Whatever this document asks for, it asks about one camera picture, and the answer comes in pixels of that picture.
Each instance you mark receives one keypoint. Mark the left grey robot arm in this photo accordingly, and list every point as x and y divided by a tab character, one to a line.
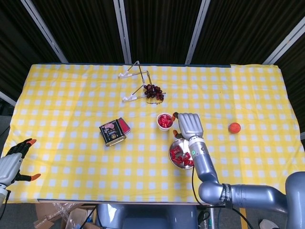
3	195

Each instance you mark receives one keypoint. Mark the metal table leg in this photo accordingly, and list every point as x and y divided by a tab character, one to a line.
213	219

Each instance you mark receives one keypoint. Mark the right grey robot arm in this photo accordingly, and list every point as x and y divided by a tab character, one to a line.
202	164

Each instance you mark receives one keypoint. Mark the silver metal plate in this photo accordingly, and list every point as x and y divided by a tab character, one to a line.
178	143

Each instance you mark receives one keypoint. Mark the black gold luncheon meat tin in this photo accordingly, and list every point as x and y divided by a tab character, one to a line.
112	132

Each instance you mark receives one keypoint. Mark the dark red grape bunch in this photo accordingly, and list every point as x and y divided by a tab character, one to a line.
152	91

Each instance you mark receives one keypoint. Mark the grey robot torso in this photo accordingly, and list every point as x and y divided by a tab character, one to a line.
147	217

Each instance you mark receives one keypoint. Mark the thin brown twig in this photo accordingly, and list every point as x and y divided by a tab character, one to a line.
153	103

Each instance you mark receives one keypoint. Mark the orange red peach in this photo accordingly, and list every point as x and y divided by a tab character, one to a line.
234	128

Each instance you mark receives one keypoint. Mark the white sneaker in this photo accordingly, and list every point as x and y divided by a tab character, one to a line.
268	224

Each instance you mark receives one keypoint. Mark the brown cardboard box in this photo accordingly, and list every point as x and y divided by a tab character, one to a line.
45	214

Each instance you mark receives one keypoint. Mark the yellow white checkered tablecloth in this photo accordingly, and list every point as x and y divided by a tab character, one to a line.
71	95

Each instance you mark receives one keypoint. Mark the clear plastic wrap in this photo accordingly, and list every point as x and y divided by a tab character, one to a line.
64	214

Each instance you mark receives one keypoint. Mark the white paper cup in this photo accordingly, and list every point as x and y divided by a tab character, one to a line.
160	130

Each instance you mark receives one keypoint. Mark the grey aluminium frame post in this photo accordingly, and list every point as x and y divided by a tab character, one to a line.
122	31
44	31
283	41
8	100
197	31

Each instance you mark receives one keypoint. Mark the black pleated curtain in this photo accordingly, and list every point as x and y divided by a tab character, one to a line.
83	28

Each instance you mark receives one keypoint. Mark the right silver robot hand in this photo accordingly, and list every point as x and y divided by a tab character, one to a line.
190	125

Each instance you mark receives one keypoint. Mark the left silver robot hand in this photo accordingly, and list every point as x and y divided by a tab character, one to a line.
8	168

